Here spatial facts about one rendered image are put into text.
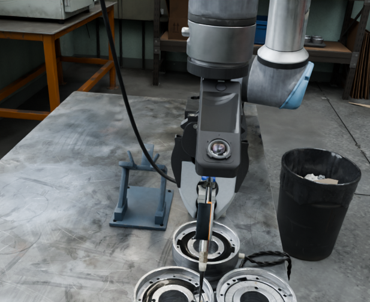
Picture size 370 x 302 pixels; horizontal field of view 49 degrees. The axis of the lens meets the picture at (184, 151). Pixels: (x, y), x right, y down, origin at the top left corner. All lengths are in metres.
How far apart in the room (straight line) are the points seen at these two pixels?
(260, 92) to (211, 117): 0.55
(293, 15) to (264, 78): 0.15
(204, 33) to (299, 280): 1.55
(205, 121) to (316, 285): 1.51
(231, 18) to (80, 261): 0.43
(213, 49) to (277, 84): 0.53
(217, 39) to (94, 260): 0.40
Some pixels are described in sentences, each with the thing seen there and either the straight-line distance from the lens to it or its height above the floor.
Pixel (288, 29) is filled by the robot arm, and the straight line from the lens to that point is 0.93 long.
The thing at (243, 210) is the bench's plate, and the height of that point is 0.80.
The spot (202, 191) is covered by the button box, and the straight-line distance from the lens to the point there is 0.75.
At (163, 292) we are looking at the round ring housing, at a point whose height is 0.83.
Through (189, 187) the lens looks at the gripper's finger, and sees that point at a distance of 0.52.
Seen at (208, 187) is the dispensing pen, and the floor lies 0.96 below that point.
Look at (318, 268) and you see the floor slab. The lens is 1.97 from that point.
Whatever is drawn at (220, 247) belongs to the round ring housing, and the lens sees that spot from 0.65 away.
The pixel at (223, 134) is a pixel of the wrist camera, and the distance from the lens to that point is 0.42.
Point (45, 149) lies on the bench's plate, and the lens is 1.02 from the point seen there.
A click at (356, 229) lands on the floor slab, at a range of 2.29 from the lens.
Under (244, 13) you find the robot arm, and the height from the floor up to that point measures 1.19.
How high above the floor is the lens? 1.24
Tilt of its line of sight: 27 degrees down
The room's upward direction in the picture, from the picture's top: 3 degrees clockwise
